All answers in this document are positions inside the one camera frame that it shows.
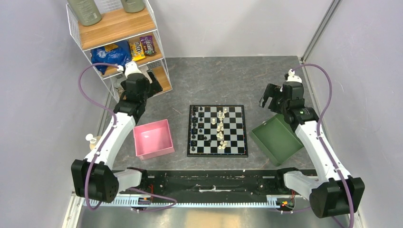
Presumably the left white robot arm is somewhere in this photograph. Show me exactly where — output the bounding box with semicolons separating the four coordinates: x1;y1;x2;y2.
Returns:
71;70;163;205

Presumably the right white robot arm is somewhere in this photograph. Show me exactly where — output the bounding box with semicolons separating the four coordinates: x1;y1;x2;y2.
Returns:
259;82;365;218

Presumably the green plastic bin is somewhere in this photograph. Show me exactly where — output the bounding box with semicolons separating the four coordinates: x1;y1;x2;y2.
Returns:
250;114;304;166

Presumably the yellow candy bag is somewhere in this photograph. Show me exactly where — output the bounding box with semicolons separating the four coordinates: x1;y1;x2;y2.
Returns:
129;41;146;61

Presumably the brown candy bag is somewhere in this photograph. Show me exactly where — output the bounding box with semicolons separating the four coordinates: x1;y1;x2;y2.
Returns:
140;35;156;56

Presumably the blue snack bag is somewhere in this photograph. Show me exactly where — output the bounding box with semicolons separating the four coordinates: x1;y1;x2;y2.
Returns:
91;40;132;66

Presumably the pink plastic bin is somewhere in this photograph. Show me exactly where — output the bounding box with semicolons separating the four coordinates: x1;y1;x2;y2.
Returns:
134;119;175;161

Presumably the black and white chessboard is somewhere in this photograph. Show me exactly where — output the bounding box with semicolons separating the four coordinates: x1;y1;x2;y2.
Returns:
187;104;249;158

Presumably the soap pump dispenser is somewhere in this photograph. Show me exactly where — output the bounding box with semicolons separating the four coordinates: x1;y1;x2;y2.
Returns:
85;133;102;151

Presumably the grey-green bottle right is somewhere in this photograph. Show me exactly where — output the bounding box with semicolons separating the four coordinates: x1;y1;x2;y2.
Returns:
121;0;145;13

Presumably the grey-green bottle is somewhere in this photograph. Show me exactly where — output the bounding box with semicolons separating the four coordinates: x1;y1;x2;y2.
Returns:
121;0;145;13
67;0;102;26

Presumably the grey-green bottle left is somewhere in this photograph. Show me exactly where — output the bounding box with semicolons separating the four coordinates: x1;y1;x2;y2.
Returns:
67;0;102;26

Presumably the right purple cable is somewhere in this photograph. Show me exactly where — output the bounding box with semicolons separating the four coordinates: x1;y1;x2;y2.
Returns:
277;63;355;228

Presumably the white wire wooden shelf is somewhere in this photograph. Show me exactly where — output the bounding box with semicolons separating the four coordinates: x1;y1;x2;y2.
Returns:
66;0;172;93

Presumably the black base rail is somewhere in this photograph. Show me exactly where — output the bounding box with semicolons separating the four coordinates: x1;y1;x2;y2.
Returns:
130;170;299;208

